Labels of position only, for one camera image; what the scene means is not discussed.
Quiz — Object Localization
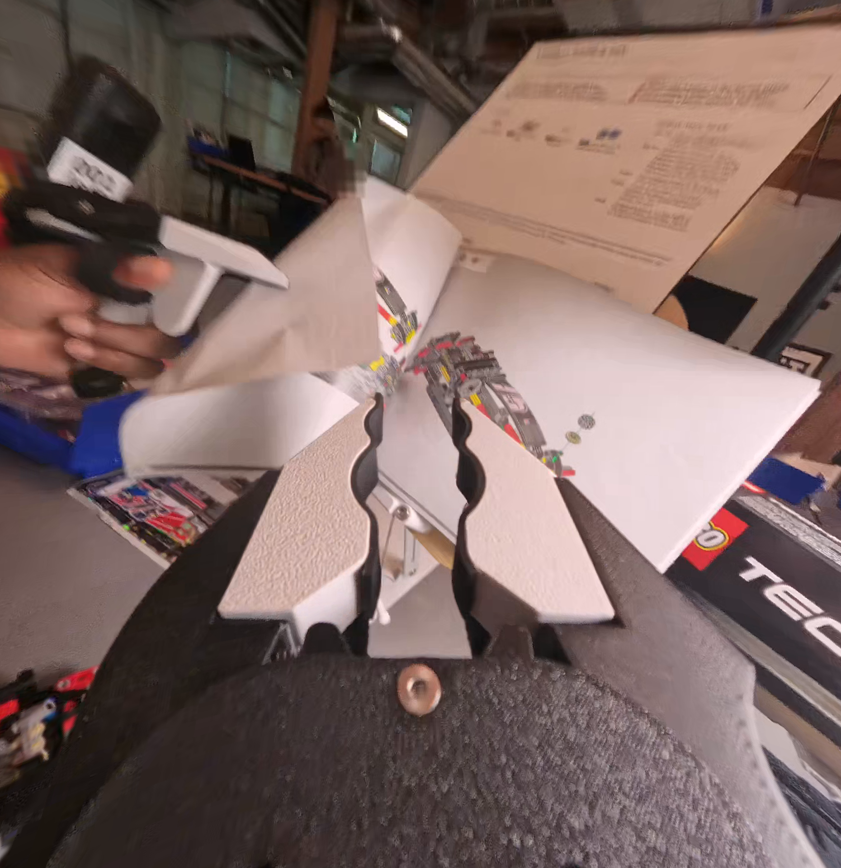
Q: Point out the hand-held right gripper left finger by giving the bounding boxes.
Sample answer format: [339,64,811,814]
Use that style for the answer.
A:
[217,392,382,655]

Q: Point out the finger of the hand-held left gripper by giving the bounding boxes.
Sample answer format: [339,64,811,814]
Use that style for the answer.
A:
[151,217,290,336]

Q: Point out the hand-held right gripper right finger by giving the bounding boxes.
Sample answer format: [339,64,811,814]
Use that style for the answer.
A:
[451,396,617,655]

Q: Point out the white book stand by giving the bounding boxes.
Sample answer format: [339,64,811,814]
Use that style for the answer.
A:
[366,475,462,625]

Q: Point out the white building manual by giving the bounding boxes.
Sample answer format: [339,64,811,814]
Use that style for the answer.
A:
[118,175,823,574]

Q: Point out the lego car chassis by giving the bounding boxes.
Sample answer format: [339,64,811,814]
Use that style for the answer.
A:
[0,668,99,796]

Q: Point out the lego instruction booklet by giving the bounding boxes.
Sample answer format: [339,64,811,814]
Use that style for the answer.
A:
[68,475,259,567]

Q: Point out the clear bags of lego parts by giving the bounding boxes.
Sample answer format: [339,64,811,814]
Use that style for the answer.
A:
[0,366,79,425]

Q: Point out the dark lego set box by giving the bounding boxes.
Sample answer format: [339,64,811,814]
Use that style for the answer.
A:
[665,495,841,868]

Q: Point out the wooden standing desk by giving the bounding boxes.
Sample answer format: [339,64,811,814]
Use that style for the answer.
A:
[190,152,330,206]

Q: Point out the wooden pillar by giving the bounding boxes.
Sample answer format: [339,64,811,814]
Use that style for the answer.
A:
[290,0,341,179]

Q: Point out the blue plastic storage bin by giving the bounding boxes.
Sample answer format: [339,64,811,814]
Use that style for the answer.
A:
[0,390,146,479]
[745,456,827,506]

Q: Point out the black white marker sign board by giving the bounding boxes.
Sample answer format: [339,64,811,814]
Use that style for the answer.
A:
[775,342,833,378]

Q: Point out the black metal pole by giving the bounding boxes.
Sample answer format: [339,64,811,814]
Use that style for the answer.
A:
[751,217,841,362]

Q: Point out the printed instruction board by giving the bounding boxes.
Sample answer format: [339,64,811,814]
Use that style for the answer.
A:
[410,24,841,314]

